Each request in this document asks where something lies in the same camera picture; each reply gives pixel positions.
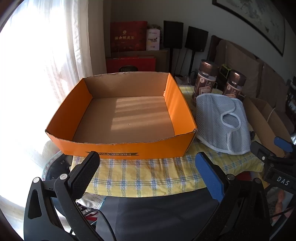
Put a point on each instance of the white plastic bag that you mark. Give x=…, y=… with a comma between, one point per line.
x=183, y=80

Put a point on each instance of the white curtain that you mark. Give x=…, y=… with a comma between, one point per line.
x=57, y=46

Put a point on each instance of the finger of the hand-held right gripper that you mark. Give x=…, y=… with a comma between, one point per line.
x=282, y=142
x=259, y=148

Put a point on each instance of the framed painting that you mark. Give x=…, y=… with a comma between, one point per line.
x=254, y=16

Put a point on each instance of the open brown cardboard box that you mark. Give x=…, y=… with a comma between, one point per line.
x=261, y=120

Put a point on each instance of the white cylindrical canister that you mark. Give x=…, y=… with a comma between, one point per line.
x=153, y=39

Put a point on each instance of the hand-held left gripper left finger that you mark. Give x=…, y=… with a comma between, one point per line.
x=85, y=171

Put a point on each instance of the red gift bag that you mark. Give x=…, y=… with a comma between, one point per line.
x=138, y=62

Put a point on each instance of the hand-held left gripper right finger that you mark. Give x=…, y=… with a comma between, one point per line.
x=208, y=176

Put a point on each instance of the brown sofa cushion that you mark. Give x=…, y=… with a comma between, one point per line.
x=242, y=60
x=270, y=88

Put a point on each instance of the brown sofa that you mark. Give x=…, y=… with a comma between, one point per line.
x=212, y=46

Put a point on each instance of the orange printed bag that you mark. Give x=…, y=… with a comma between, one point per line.
x=281, y=201

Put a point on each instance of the brown jar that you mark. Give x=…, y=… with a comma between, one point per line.
x=204, y=78
x=234, y=85

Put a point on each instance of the black speaker stand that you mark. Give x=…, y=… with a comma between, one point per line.
x=172, y=60
x=192, y=62

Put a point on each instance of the yellow checked cloth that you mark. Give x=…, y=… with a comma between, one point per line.
x=161, y=171

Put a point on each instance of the black speaker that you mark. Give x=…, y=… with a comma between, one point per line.
x=194, y=38
x=173, y=34

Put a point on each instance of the green device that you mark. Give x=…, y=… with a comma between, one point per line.
x=225, y=70

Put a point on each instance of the orange cardboard box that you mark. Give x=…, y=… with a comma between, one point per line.
x=115, y=146

